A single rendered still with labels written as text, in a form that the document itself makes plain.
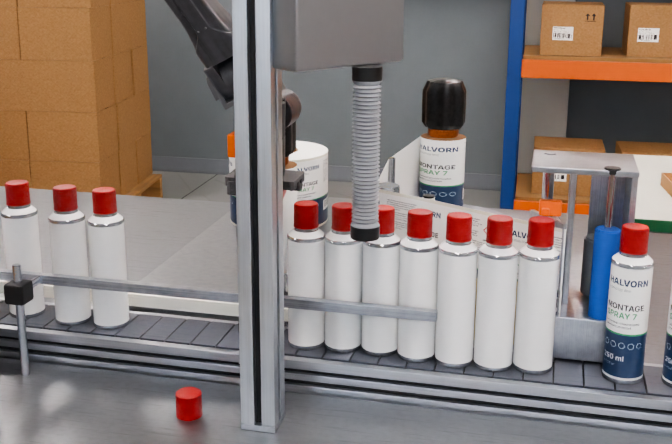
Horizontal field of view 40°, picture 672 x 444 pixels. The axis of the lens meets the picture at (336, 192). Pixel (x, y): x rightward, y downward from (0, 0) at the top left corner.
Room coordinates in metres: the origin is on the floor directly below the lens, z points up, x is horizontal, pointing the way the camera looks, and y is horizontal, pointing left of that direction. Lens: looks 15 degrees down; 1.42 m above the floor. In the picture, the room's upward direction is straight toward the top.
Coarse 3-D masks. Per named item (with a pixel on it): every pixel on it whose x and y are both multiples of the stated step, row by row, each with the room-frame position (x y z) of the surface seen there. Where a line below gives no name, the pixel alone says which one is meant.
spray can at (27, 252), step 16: (16, 192) 1.29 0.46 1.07; (16, 208) 1.29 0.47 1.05; (32, 208) 1.31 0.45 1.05; (16, 224) 1.28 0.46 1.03; (32, 224) 1.30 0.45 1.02; (16, 240) 1.28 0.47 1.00; (32, 240) 1.29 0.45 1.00; (16, 256) 1.28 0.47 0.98; (32, 256) 1.29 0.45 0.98; (32, 304) 1.29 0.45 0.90
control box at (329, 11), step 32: (288, 0) 1.02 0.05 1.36; (320, 0) 1.04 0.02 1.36; (352, 0) 1.07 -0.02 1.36; (384, 0) 1.10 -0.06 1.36; (288, 32) 1.02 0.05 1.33; (320, 32) 1.04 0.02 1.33; (352, 32) 1.07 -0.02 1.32; (384, 32) 1.10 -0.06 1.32; (288, 64) 1.02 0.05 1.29; (320, 64) 1.04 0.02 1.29; (352, 64) 1.07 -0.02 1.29
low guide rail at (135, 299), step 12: (0, 288) 1.35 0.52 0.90; (48, 288) 1.33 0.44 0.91; (132, 300) 1.30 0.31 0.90; (144, 300) 1.29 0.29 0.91; (156, 300) 1.29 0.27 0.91; (168, 300) 1.28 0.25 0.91; (180, 300) 1.28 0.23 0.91; (192, 300) 1.28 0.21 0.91; (204, 300) 1.27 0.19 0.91; (204, 312) 1.27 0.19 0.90; (216, 312) 1.27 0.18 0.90; (228, 312) 1.26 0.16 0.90
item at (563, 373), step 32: (0, 320) 1.28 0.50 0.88; (32, 320) 1.28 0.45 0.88; (160, 320) 1.28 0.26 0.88; (192, 320) 1.28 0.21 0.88; (288, 352) 1.17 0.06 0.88; (320, 352) 1.17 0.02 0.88; (352, 352) 1.17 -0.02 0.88; (576, 384) 1.08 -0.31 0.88; (608, 384) 1.08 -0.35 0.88; (640, 384) 1.08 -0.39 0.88
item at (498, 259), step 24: (504, 216) 1.14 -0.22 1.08; (504, 240) 1.12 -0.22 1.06; (480, 264) 1.13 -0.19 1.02; (504, 264) 1.11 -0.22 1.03; (480, 288) 1.13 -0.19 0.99; (504, 288) 1.11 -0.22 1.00; (480, 312) 1.12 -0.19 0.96; (504, 312) 1.11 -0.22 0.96; (480, 336) 1.12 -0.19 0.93; (504, 336) 1.11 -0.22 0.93; (480, 360) 1.12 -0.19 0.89; (504, 360) 1.11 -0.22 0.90
